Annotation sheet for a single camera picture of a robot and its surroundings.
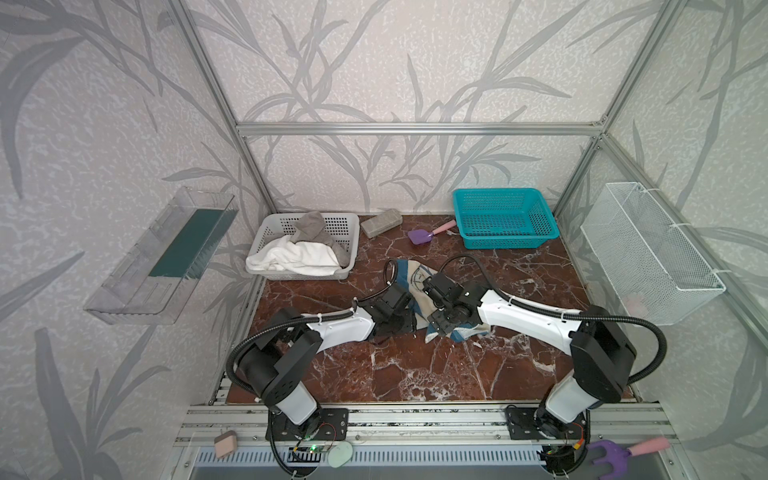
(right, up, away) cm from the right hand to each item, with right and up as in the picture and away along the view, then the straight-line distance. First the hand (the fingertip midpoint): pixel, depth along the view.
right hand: (446, 305), depth 88 cm
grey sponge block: (-21, +26, +28) cm, 44 cm away
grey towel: (-45, +24, +16) cm, 54 cm away
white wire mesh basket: (+41, +13, -25) cm, 50 cm away
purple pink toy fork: (+37, -31, -18) cm, 52 cm away
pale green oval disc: (-28, -30, -19) cm, 45 cm away
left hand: (-9, -3, +2) cm, 10 cm away
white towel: (-45, +13, +10) cm, 48 cm away
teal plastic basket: (+28, +28, +32) cm, 51 cm away
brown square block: (-55, -29, -18) cm, 64 cm away
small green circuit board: (-35, -31, -17) cm, 49 cm away
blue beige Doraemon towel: (-9, +7, +14) cm, 18 cm away
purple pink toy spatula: (-6, +21, +27) cm, 35 cm away
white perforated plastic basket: (-61, +24, +18) cm, 68 cm away
